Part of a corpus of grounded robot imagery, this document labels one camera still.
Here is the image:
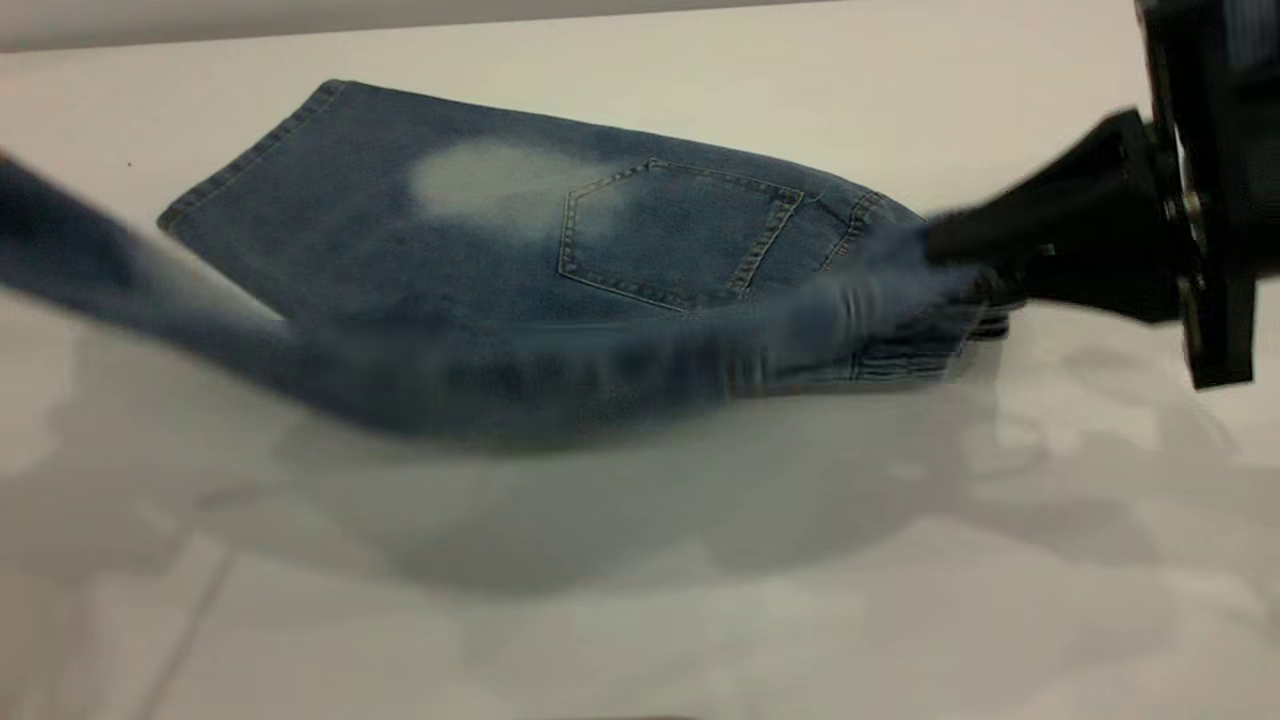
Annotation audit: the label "blue denim cartoon-print shorts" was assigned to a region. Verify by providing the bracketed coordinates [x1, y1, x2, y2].
[0, 78, 1026, 451]

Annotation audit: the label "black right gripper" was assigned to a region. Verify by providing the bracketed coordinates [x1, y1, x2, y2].
[925, 0, 1280, 391]

